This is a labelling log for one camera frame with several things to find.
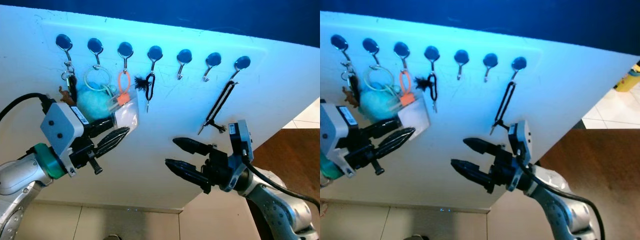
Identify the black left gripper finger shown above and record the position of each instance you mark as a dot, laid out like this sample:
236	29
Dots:
102	126
382	127
395	141
112	140

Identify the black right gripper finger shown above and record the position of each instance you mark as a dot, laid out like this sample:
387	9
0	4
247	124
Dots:
192	146
472	173
187	172
480	147

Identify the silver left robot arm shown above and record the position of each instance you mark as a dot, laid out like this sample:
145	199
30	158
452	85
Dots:
15	175
327	167

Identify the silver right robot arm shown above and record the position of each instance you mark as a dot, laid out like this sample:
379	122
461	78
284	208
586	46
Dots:
565	215
280	212

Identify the white hook board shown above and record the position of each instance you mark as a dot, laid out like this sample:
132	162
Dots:
475	110
175	110

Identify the metal hook with black base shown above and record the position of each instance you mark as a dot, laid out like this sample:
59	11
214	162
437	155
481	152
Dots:
490	60
519	63
213	59
63	41
95	45
242	62
339	41
432	52
125	49
370	45
401	49
155	52
461	56
184	55

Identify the orange tag with clear pouch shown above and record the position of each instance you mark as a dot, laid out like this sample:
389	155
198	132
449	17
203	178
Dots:
122	99
407	98

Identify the key bunch with brown figurine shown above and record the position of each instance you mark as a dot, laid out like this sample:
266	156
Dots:
354	86
72	90

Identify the black carabiner with tassel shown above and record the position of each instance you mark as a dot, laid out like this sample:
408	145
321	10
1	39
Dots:
145	82
424	83

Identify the yellow container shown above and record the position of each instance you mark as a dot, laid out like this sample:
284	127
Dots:
629	80

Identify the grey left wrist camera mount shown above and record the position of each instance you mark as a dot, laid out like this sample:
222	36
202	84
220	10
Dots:
60	127
335	130

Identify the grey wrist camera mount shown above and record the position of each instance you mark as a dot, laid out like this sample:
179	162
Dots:
335	130
242	140
522	140
60	127

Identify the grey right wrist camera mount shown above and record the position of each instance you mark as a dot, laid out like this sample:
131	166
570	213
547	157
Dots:
522	140
242	140

